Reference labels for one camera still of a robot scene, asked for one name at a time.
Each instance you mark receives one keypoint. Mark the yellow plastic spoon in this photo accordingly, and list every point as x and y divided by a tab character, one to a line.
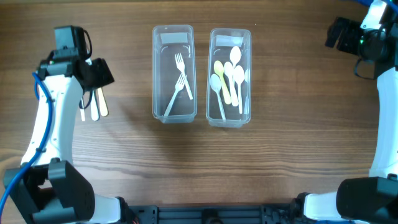
219	70

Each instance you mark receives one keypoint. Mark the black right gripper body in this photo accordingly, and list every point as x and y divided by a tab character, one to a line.
350	40

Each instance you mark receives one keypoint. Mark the clear plastic container left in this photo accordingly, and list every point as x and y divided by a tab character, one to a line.
167	41

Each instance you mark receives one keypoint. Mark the clear plastic container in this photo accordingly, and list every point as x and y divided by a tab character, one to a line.
167	41
222	40

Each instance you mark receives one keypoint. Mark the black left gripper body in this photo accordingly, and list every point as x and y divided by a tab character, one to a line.
101	74

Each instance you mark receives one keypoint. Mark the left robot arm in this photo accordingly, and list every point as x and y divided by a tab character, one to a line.
47	188

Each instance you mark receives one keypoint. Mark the white plastic fork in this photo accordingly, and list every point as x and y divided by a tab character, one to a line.
82	109
181	66
178	87
94	108

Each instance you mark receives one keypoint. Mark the clear plastic container right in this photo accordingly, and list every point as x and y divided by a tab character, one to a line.
222	40

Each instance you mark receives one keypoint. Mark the white plastic spoon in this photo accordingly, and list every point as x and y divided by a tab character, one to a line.
229	70
235	55
215	84
239	78

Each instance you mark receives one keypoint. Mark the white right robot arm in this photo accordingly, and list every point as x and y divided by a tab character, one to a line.
371	199

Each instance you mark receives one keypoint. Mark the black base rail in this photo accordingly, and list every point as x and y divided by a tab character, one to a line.
246	214

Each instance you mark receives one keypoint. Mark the yellow plastic fork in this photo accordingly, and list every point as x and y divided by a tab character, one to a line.
103	109

